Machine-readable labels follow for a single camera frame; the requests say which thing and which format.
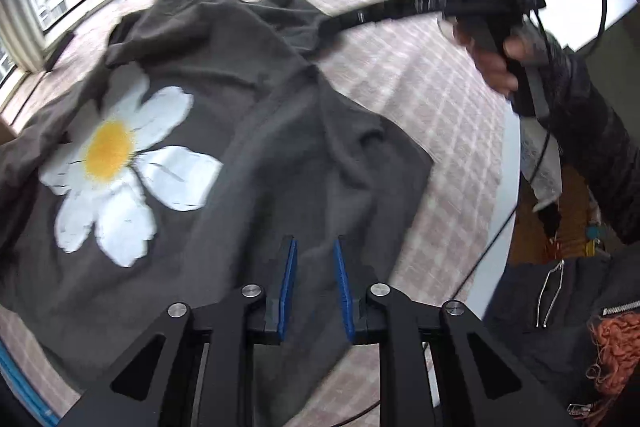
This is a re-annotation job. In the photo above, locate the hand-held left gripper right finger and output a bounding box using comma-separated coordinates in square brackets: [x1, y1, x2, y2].
[332, 236, 578, 427]

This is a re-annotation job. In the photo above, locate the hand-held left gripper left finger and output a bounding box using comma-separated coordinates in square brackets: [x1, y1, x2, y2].
[57, 234, 299, 427]

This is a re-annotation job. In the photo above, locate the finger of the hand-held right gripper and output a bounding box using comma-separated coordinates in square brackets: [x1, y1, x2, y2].
[319, 0, 468, 52]

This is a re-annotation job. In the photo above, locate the grey flower print t-shirt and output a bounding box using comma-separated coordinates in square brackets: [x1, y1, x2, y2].
[0, 0, 435, 418]

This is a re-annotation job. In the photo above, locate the person's right forearm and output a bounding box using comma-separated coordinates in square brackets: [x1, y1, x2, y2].
[517, 27, 640, 248]

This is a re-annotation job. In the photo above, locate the person's right hand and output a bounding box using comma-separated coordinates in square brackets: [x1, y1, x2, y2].
[455, 21, 527, 96]

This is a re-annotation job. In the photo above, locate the pink plaid bed sheet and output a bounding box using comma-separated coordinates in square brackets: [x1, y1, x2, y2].
[0, 0, 521, 427]

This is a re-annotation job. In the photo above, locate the white mattress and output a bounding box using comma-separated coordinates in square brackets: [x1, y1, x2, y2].
[477, 107, 522, 320]

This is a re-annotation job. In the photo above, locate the dark jacket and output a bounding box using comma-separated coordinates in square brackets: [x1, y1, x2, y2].
[482, 257, 640, 427]

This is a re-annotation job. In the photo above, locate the white lace cloth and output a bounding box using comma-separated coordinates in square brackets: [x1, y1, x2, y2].
[520, 122, 564, 210]

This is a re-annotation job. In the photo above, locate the orange knit cloth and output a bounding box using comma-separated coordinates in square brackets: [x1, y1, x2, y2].
[587, 312, 640, 400]

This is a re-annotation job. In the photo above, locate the white framed window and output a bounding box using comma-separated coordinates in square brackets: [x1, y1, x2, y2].
[0, 0, 633, 108]

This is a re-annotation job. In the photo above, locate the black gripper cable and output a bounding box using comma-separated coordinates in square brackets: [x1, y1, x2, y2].
[511, 0, 609, 188]

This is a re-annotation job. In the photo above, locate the white drawstring cord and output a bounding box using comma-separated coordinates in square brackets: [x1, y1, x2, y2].
[534, 258, 567, 329]

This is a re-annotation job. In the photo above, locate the blue cord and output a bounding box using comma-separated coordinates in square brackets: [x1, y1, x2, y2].
[0, 342, 62, 427]

